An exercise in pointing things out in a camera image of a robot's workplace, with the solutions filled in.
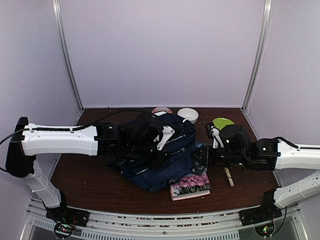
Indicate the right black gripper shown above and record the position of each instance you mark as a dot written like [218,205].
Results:
[210,158]

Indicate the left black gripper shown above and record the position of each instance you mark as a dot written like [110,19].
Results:
[156,163]

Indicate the blue Humor book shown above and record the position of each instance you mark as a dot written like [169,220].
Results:
[201,156]

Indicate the navy blue backpack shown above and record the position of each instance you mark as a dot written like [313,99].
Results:
[181,147]

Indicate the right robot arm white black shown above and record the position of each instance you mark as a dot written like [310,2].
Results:
[269,154]

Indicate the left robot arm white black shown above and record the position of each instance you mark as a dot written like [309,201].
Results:
[29,140]

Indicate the cream yellow marker pen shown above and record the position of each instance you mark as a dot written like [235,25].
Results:
[229,177]

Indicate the pink flower Fate book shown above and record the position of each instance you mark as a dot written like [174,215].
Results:
[191,186]

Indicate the green plate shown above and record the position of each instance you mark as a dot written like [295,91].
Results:
[221,122]

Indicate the white ceramic bowl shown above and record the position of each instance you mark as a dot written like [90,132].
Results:
[188,113]

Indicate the red patterned bowl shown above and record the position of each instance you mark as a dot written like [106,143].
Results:
[161,109]

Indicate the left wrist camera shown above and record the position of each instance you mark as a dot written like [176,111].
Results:
[151,129]

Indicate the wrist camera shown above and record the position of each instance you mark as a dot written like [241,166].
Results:
[151,129]
[232,137]

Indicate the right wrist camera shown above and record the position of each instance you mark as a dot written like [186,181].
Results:
[232,137]

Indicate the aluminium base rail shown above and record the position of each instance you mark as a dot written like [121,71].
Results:
[218,225]

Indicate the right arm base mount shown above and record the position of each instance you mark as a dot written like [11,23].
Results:
[262,218]

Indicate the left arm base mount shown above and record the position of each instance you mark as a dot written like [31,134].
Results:
[67,220]

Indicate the right aluminium frame post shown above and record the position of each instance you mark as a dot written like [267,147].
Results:
[261,46]

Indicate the aluminium frame post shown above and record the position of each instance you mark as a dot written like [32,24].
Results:
[261,46]
[65,53]

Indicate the left aluminium frame post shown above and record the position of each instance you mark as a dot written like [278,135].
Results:
[65,53]

